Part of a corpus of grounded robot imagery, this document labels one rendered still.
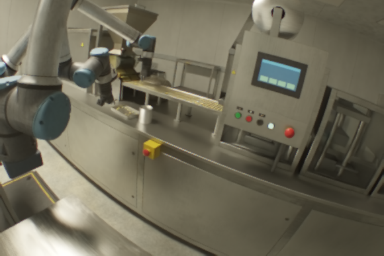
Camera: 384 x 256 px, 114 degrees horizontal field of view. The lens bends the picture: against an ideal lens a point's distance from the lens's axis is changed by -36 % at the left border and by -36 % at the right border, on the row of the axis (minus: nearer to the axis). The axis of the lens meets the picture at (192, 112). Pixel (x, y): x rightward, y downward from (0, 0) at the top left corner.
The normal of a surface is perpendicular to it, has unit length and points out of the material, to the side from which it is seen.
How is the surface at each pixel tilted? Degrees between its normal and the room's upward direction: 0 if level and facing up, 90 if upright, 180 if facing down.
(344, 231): 90
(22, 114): 80
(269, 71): 90
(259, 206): 90
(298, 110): 90
